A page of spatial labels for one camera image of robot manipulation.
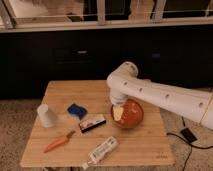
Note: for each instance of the orange toy carrot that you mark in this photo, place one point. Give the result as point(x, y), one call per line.
point(59, 141)

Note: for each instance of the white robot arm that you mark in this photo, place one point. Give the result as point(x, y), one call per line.
point(195, 105)

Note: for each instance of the dark cabinet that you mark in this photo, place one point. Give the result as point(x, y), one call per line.
point(179, 55)

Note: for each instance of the black power adapter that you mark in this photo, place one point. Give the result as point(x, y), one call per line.
point(188, 135)

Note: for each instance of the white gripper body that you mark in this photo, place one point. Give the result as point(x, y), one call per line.
point(118, 112)

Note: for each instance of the white paper cup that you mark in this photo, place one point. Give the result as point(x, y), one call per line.
point(46, 116)

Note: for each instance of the blue sponge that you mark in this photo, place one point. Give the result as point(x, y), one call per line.
point(76, 110)

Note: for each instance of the white tube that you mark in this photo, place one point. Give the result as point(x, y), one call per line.
point(101, 151)

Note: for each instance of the black whiteboard eraser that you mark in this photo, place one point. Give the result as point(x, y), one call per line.
point(92, 123)

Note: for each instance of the orange bowl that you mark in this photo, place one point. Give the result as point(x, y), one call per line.
point(132, 116)

